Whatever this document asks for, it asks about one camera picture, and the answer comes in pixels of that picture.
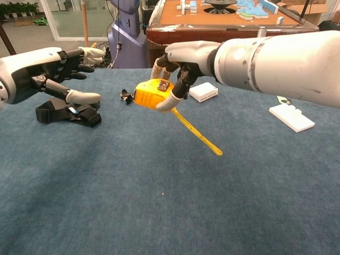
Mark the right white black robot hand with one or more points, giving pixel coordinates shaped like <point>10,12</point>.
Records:
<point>191,53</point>

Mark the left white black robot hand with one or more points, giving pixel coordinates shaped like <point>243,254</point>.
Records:
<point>24,66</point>

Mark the yellow tape measure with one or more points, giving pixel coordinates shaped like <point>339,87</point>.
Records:
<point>148,95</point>

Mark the brown mahjong table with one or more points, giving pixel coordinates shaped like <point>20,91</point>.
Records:
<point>186,32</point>

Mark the small white box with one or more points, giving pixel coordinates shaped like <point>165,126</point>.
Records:
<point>203,91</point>

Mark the row of potted plants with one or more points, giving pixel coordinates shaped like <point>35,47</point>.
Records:
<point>18,9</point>

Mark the wooden pole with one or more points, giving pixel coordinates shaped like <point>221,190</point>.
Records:
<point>85,24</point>

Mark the small black metal clip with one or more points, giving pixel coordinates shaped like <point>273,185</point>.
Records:
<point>127,97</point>

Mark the white blue mahjong tile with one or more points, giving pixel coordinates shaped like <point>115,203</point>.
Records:
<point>280,20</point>

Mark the mint green brush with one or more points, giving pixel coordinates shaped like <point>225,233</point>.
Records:
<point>282,100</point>

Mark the blue carpet mat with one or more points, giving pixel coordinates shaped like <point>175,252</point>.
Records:
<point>132,186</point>

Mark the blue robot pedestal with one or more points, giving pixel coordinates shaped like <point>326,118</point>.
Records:
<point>127,40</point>

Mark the white wall switch plate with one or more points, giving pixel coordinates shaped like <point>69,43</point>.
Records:
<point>292,118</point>

